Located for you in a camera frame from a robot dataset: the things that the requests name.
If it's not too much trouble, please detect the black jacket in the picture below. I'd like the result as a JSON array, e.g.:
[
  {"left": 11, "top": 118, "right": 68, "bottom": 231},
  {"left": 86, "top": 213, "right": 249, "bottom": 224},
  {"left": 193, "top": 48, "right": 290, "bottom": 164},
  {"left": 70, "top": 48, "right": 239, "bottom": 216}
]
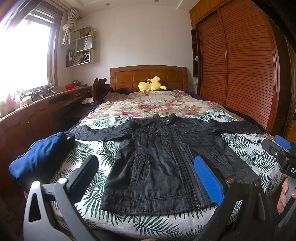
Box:
[{"left": 71, "top": 114, "right": 261, "bottom": 215}]

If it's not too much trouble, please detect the person's right hand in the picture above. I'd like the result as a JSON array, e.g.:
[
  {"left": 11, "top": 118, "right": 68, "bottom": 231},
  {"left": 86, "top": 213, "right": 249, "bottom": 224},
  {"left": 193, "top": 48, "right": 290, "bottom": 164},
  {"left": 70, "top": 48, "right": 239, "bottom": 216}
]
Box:
[{"left": 277, "top": 175, "right": 289, "bottom": 214}]

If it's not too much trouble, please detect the palm leaf bedspread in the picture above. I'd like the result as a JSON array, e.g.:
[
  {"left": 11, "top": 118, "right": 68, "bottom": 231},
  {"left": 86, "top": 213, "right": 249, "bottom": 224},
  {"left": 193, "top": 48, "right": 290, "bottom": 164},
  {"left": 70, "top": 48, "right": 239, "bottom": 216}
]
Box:
[{"left": 49, "top": 106, "right": 284, "bottom": 241}]

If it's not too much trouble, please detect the folded blue garment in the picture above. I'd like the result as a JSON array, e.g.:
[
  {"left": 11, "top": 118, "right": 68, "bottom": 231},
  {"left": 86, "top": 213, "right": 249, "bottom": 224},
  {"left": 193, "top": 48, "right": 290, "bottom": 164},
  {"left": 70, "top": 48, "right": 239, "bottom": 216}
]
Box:
[{"left": 9, "top": 132, "right": 75, "bottom": 193}]

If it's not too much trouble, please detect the wooden louvered wardrobe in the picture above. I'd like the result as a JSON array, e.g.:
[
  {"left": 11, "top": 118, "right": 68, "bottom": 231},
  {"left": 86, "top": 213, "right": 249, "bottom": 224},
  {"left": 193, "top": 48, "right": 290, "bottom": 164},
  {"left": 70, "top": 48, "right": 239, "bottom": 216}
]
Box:
[{"left": 189, "top": 1, "right": 292, "bottom": 135}]

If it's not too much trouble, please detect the long wooden desk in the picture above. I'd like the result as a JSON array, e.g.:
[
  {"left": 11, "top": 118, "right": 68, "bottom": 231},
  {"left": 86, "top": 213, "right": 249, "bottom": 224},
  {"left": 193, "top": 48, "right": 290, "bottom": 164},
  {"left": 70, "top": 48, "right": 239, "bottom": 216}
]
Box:
[{"left": 0, "top": 85, "right": 93, "bottom": 163}]

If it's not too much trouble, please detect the floral quilt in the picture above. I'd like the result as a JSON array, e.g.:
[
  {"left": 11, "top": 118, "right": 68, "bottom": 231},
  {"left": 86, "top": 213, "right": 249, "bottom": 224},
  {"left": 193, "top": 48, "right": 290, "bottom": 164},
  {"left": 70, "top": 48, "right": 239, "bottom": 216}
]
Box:
[{"left": 86, "top": 89, "right": 219, "bottom": 120}]

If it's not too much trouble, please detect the red bowl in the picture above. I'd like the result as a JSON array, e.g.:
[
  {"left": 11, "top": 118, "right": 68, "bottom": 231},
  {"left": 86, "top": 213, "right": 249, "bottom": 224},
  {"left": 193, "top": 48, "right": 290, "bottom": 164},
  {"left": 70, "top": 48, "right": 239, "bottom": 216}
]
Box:
[{"left": 65, "top": 83, "right": 76, "bottom": 90}]

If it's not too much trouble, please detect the wooden chair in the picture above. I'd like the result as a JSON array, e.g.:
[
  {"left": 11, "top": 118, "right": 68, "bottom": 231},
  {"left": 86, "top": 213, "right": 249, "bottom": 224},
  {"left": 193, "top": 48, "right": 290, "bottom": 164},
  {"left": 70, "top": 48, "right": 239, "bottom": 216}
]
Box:
[{"left": 92, "top": 78, "right": 107, "bottom": 102}]

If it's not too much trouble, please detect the yellow plush toy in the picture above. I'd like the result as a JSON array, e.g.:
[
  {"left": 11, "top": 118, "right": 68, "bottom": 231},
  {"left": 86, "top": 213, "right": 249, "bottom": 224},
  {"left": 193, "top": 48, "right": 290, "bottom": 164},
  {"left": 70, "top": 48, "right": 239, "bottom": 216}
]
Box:
[{"left": 138, "top": 76, "right": 167, "bottom": 92}]

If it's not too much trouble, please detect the wooden headboard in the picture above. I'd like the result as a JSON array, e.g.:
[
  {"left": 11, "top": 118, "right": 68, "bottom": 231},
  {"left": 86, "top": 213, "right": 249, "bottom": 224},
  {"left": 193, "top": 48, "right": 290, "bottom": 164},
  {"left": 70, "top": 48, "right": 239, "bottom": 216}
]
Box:
[{"left": 110, "top": 65, "right": 189, "bottom": 91}]

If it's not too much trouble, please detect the tied white curtain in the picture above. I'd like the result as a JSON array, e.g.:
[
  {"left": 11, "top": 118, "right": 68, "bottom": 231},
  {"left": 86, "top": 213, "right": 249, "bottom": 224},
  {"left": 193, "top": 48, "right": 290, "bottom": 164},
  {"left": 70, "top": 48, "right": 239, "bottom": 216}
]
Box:
[{"left": 61, "top": 8, "right": 80, "bottom": 46}]

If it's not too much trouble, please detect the white wall shelf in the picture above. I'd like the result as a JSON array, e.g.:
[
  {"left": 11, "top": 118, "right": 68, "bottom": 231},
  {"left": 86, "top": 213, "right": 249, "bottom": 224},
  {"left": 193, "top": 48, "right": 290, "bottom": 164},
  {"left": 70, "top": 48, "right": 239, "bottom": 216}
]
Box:
[{"left": 66, "top": 27, "right": 96, "bottom": 68}]

